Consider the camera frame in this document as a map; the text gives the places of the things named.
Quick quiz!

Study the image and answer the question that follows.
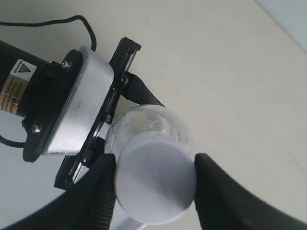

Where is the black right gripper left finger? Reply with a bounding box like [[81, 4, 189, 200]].
[[7, 154, 116, 230]]

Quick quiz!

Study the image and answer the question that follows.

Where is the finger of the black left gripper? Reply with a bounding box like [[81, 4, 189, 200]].
[[121, 72, 164, 106]]

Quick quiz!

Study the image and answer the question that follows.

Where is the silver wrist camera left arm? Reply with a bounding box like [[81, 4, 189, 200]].
[[42, 46, 114, 155]]

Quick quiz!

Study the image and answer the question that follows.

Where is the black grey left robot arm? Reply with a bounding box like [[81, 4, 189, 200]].
[[0, 37, 159, 190]]

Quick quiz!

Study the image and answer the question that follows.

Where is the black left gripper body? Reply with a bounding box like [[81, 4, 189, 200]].
[[54, 37, 142, 190]]

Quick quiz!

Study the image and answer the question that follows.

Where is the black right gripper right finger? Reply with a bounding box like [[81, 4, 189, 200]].
[[194, 153, 307, 230]]

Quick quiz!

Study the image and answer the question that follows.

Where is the white bottle cap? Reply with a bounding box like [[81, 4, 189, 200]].
[[115, 142, 196, 225]]

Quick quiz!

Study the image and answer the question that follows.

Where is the clear labelled plastic bottle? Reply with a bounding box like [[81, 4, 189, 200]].
[[104, 105, 196, 168]]

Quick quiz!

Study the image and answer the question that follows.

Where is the white rectangular plastic tray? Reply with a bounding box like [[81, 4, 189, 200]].
[[0, 112, 149, 230]]

